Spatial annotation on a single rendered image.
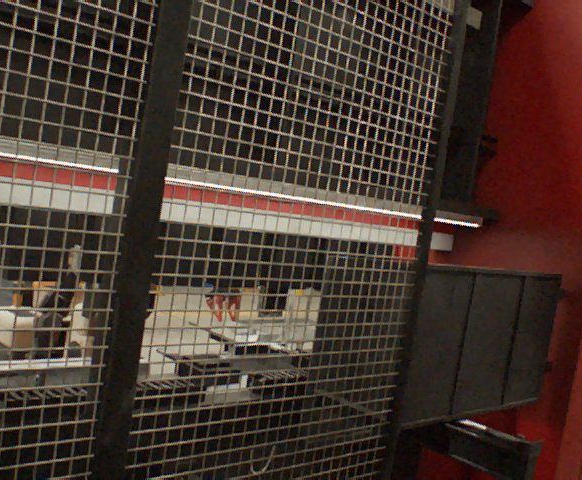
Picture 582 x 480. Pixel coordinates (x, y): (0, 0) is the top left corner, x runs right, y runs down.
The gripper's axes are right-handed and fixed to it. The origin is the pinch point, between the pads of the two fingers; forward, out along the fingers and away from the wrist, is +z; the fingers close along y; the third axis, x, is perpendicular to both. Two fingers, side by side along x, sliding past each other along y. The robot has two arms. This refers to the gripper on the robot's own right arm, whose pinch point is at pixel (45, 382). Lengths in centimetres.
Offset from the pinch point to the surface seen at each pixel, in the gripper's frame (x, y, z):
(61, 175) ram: -33, 53, -51
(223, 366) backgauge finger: -1, 72, -5
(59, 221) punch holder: -32, 51, -41
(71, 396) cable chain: -51, 77, -4
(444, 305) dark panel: 46, 110, -16
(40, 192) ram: -37, 51, -47
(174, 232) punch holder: 0, 57, -39
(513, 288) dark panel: 81, 118, -19
